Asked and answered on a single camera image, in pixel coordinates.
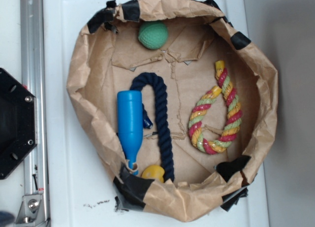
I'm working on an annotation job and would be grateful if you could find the yellow rubber duck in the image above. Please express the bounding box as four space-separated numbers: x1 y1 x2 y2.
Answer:
141 165 165 183

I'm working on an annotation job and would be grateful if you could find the brown paper bag bin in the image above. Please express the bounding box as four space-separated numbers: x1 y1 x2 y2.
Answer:
66 0 278 222

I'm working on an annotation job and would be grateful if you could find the blue plastic bottle toy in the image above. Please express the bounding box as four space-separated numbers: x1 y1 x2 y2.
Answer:
117 90 143 175

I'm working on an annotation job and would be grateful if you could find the green textured ball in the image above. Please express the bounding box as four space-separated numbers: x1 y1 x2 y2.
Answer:
138 21 168 50

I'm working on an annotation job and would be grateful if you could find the navy blue rope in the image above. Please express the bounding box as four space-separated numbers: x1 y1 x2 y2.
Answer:
129 72 175 183

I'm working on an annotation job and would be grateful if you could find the multicolour twisted rope toy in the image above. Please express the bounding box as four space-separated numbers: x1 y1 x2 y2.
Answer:
188 60 243 155

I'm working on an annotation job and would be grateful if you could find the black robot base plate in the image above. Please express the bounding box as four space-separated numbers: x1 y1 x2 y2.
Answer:
0 68 37 180

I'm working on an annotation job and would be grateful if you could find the aluminium extrusion rail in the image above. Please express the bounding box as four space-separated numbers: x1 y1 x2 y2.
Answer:
20 0 51 227

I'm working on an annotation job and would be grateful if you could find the metal corner bracket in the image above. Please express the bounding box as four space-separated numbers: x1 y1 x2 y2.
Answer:
14 194 45 227

